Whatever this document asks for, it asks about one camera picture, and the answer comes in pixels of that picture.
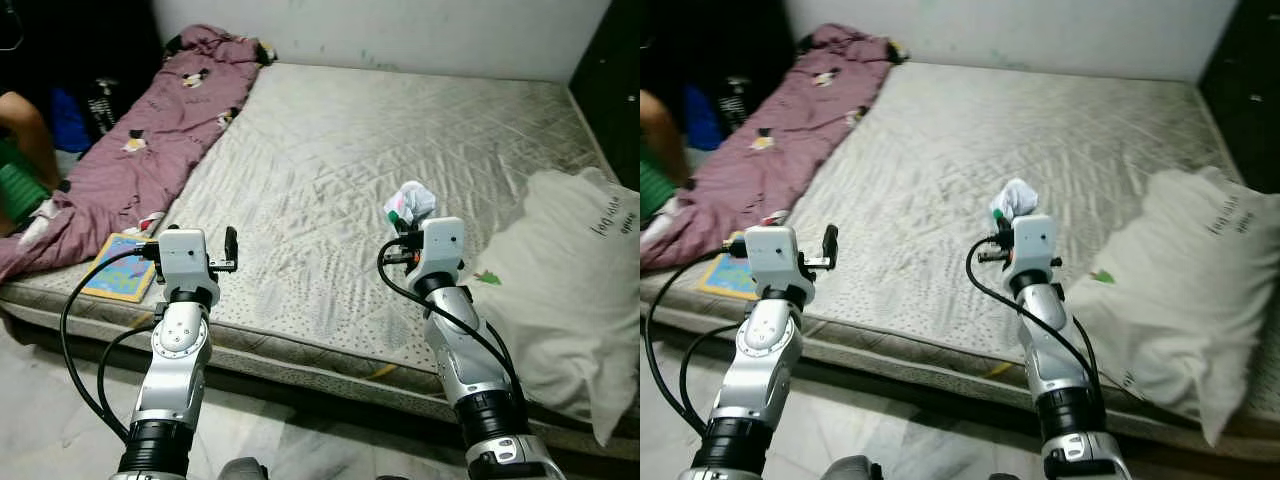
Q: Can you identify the white sock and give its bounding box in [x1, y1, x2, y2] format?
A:
[990, 178, 1041, 226]
[384, 180, 439, 229]

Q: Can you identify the colourful wooden puzzle board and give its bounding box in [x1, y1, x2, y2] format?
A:
[697, 255, 761, 301]
[80, 233, 161, 303]

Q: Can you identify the white printed pillow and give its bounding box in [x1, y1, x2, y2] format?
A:
[1065, 165, 1280, 448]
[470, 167, 641, 446]

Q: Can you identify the white quilted mattress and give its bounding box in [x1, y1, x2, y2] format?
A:
[640, 60, 1280, 463]
[0, 62, 641, 463]

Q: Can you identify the purple cartoon print blanket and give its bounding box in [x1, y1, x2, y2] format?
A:
[0, 25, 276, 283]
[640, 25, 909, 271]

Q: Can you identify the black bag white print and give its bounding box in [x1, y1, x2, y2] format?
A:
[718, 75, 753, 136]
[85, 78, 126, 141]

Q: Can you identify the blue bag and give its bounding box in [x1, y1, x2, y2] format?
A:
[48, 88, 93, 153]
[683, 85, 723, 151]

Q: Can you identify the green plastic stool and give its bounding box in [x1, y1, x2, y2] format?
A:
[0, 140, 51, 229]
[640, 145, 679, 226]

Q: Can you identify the person bare leg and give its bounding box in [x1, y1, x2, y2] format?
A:
[640, 90, 691, 191]
[0, 90, 63, 196]

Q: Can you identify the dark tufted headboard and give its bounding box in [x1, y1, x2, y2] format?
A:
[568, 0, 641, 191]
[1198, 0, 1280, 191]

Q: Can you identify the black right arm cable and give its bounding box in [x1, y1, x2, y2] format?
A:
[965, 235, 1106, 421]
[376, 235, 531, 426]

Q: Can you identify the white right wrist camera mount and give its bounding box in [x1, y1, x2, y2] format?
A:
[1012, 213, 1059, 279]
[420, 216, 467, 283]

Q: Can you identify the short black left arm cable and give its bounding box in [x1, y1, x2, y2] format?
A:
[680, 322, 746, 431]
[96, 322, 159, 436]

